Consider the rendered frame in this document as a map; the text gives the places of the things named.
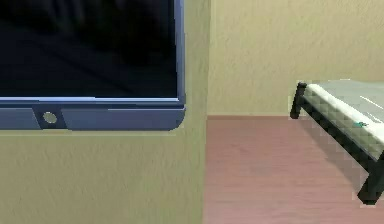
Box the black framed bed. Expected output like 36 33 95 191
289 79 384 206

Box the blue framed television set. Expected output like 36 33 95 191
0 0 187 132

